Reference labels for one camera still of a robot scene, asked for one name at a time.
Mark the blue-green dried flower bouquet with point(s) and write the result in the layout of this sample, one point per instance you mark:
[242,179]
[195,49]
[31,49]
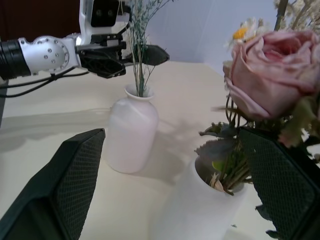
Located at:
[138,27]

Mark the pink rose bouquet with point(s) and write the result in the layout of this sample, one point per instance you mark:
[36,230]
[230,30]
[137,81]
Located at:
[265,75]

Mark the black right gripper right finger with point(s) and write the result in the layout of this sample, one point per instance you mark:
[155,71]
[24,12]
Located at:
[282,180]

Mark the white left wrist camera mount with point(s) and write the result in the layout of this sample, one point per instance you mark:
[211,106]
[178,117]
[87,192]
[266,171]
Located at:
[85,22]

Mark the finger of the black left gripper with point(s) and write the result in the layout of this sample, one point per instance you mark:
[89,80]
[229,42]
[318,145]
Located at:
[102,62]
[157,55]

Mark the white ceramic vase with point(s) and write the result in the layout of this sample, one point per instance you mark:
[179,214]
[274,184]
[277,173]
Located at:
[130,130]
[195,212]

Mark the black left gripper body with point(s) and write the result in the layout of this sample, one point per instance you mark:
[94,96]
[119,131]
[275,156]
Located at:
[110,41]

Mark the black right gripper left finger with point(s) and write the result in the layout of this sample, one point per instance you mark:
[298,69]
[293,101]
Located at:
[50,190]

